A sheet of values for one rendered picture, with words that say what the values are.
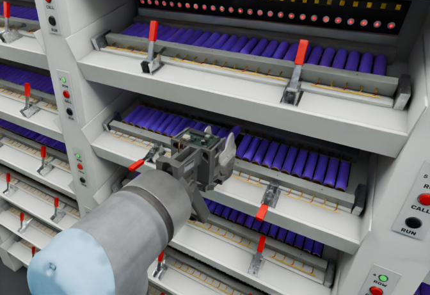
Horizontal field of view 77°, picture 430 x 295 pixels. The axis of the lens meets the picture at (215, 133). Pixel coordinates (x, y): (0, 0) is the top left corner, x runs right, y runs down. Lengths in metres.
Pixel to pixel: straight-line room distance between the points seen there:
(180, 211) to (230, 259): 0.36
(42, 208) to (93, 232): 0.91
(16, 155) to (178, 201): 0.86
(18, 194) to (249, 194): 0.98
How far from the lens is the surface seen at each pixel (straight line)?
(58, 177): 0.98
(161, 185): 0.34
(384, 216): 0.49
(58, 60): 0.70
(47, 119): 0.87
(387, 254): 0.54
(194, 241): 0.71
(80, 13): 0.66
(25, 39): 0.85
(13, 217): 1.52
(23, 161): 1.10
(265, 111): 0.44
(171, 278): 0.89
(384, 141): 0.44
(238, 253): 0.69
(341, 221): 0.54
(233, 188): 0.55
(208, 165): 0.40
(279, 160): 0.57
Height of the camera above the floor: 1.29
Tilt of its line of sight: 27 degrees down
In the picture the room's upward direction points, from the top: 4 degrees clockwise
